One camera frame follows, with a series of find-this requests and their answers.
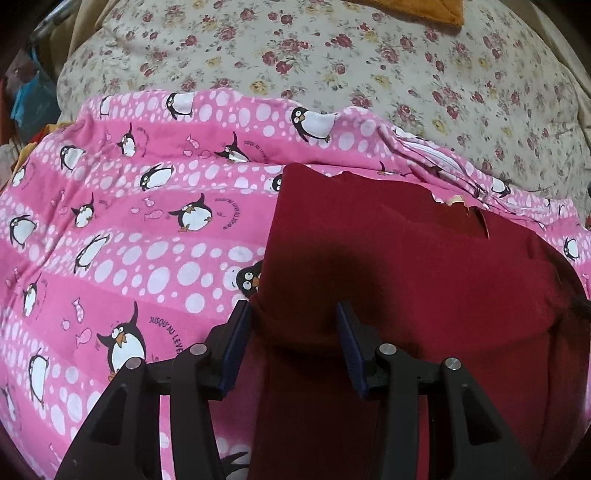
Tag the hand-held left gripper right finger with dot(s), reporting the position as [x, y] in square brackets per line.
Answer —
[353, 353]

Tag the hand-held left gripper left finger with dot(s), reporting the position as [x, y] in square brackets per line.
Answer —
[232, 353]

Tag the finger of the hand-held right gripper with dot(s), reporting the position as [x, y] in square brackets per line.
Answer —
[582, 307]

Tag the dark red garment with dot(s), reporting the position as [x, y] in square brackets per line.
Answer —
[415, 277]

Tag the pink penguin print blanket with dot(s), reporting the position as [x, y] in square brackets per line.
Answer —
[138, 240]

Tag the floral quilt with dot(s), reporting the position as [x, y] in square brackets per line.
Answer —
[323, 60]

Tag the blue plastic bag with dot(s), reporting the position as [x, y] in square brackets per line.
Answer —
[30, 101]

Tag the orange checked cushion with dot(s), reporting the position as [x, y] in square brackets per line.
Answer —
[415, 11]

